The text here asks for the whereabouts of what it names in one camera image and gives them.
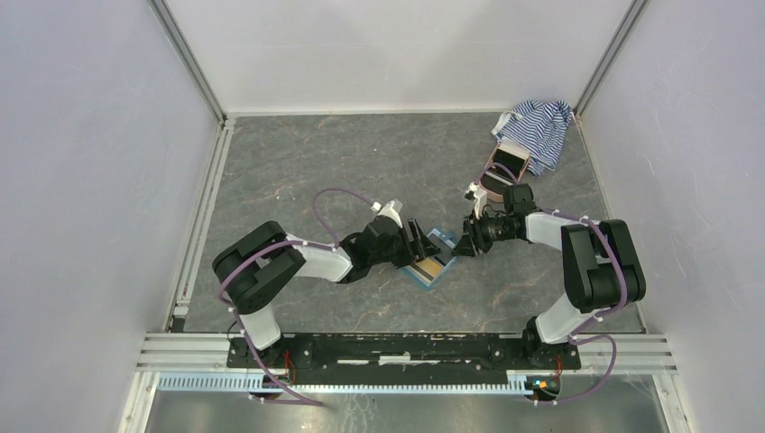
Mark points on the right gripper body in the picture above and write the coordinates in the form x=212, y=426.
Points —
x=482, y=228

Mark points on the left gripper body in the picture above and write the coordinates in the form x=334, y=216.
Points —
x=398, y=252

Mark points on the orange credit card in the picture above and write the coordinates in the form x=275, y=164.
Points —
x=428, y=270

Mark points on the pink card box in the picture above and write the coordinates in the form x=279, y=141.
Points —
x=505, y=168

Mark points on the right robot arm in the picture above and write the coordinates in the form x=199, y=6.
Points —
x=601, y=269

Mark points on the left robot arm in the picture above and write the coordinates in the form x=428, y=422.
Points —
x=254, y=270

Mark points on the striped blue white cloth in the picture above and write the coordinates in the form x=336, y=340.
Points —
x=540, y=128

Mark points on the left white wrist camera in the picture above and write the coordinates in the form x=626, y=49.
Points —
x=388, y=212

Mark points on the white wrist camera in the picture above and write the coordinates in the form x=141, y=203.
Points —
x=477, y=195
x=388, y=212

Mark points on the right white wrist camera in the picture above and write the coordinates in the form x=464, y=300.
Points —
x=477, y=195

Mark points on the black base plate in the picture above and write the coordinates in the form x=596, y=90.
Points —
x=404, y=359

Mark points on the aluminium frame rail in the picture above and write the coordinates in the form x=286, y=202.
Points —
x=180, y=352

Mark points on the light blue cable duct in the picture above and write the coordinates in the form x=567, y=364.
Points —
x=256, y=383

